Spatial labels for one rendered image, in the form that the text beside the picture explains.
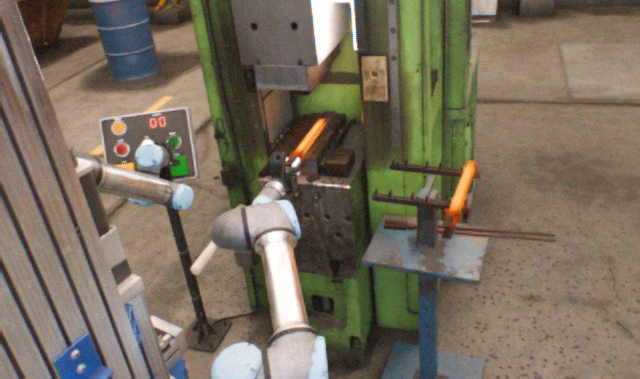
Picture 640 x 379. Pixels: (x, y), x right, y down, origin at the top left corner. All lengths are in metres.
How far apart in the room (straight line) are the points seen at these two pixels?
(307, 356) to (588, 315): 1.91
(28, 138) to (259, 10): 1.18
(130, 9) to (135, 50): 0.44
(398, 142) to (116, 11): 4.79
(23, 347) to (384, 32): 1.48
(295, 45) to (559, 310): 1.81
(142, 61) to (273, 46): 4.75
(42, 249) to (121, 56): 5.71
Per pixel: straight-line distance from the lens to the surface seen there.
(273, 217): 1.52
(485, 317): 2.89
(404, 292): 2.62
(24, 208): 1.00
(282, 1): 1.96
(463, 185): 1.86
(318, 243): 2.30
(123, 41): 6.62
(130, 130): 2.29
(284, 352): 1.33
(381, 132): 2.18
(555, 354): 2.79
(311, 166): 2.17
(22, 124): 0.97
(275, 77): 2.06
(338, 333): 2.62
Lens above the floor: 2.00
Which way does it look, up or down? 29 degrees down
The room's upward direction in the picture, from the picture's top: 6 degrees counter-clockwise
